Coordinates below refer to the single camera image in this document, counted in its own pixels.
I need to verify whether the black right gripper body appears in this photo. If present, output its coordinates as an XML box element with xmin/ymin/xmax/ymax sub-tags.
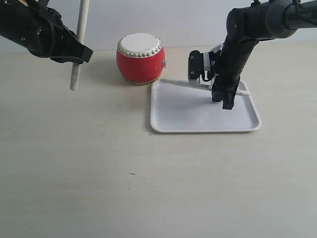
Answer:
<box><xmin>211</xmin><ymin>72</ymin><xmax>240</xmax><ymax>95</ymax></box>

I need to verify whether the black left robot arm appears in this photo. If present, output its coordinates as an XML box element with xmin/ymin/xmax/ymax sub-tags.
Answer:
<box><xmin>0</xmin><ymin>0</ymin><xmax>93</xmax><ymax>64</ymax></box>

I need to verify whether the wooden drumstick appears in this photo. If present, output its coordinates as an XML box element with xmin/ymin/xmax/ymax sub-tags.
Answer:
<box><xmin>69</xmin><ymin>0</ymin><xmax>90</xmax><ymax>91</ymax></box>
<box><xmin>160</xmin><ymin>79</ymin><xmax>250</xmax><ymax>96</ymax></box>

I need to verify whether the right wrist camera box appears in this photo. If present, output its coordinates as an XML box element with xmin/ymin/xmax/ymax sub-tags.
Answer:
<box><xmin>188</xmin><ymin>44</ymin><xmax>223</xmax><ymax>88</ymax></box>

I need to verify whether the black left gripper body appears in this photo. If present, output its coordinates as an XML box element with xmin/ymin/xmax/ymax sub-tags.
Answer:
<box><xmin>22</xmin><ymin>6</ymin><xmax>74</xmax><ymax>60</ymax></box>

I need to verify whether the small red drum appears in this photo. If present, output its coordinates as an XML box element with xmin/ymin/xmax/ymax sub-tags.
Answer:
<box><xmin>116</xmin><ymin>33</ymin><xmax>166</xmax><ymax>85</ymax></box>

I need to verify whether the white plastic tray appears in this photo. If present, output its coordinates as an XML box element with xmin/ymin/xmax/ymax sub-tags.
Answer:
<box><xmin>150</xmin><ymin>79</ymin><xmax>262</xmax><ymax>133</ymax></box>

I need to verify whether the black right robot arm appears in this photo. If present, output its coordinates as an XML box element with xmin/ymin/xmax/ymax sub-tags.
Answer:
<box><xmin>211</xmin><ymin>0</ymin><xmax>317</xmax><ymax>110</ymax></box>

